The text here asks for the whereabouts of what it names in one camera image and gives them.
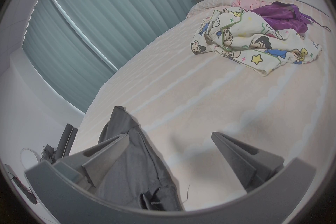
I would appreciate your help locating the bed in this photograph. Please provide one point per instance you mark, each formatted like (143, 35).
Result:
(183, 102)

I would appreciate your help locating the black garment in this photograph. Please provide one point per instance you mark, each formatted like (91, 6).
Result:
(147, 160)

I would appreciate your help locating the blue-green curtain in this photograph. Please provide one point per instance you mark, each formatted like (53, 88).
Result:
(60, 60)
(123, 7)

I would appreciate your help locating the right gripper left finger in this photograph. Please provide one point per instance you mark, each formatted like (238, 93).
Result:
(105, 154)

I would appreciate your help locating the pink garment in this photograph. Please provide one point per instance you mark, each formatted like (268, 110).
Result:
(248, 2)

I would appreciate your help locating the white printed pyjama top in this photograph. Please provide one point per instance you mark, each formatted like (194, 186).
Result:
(246, 36)

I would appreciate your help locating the pale pink pillow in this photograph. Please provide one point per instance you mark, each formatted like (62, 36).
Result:
(210, 3)

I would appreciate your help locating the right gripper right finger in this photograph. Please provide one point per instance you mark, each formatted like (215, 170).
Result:
(244, 160)

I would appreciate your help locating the purple garment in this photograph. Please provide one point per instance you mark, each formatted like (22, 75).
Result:
(278, 14)

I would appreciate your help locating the black chest of drawers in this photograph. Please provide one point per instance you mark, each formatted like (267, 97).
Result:
(65, 140)

